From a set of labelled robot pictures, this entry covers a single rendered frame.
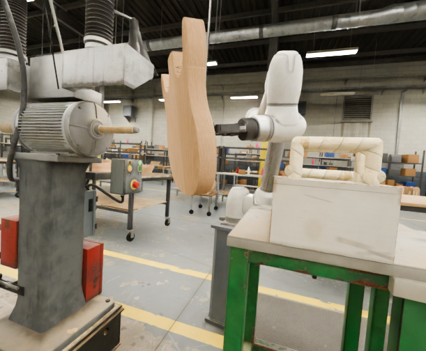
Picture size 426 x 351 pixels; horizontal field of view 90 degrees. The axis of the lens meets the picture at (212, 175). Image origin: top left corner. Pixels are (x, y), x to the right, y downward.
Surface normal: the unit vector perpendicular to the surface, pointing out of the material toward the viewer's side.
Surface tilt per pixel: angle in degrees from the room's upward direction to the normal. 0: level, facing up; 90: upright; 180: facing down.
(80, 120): 87
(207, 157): 100
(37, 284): 90
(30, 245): 90
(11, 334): 24
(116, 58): 90
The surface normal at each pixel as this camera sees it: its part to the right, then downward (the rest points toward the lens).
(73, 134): 0.69, 0.24
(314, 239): -0.33, 0.03
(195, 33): 0.38, 0.04
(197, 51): 0.39, 0.33
